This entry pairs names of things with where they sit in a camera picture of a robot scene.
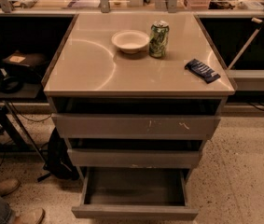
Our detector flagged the black headphones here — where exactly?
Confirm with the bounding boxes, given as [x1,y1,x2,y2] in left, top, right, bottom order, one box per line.
[0,70,23,93]

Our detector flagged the black backpack on floor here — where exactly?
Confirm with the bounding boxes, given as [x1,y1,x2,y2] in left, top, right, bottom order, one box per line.
[37,129,79,182]

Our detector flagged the tan work boot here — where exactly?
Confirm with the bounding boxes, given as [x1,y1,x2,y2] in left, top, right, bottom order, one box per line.
[0,178,21,196]
[12,208,45,224]

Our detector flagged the grey drawer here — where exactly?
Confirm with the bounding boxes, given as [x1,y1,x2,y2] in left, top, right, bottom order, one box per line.
[52,98,220,140]
[68,139,202,168]

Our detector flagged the dark blue snack packet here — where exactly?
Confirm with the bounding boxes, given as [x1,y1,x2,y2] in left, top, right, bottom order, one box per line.
[185,59,220,84]

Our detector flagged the middle grey drawer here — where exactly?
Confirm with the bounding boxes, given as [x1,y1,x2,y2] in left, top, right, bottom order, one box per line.
[68,139,202,168]

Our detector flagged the open bottom drawer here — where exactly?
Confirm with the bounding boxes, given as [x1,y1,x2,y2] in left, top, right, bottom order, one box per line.
[72,167,198,221]

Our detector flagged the grey drawer cabinet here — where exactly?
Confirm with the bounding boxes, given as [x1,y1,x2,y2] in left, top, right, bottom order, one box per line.
[41,12,238,185]

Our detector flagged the green soda can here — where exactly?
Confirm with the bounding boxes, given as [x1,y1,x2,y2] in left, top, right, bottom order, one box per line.
[149,21,170,58]

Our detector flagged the top grey drawer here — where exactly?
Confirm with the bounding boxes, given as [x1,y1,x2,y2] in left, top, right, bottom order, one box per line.
[52,98,220,140]

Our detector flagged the white-handled stick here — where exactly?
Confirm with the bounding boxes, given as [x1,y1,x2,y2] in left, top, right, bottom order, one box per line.
[228,17,264,70]

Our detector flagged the black bag with label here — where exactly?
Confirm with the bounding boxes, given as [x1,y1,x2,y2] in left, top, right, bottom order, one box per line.
[2,51,49,76]

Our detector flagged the white paper bowl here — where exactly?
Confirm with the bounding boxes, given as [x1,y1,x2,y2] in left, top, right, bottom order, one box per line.
[111,30,149,54]

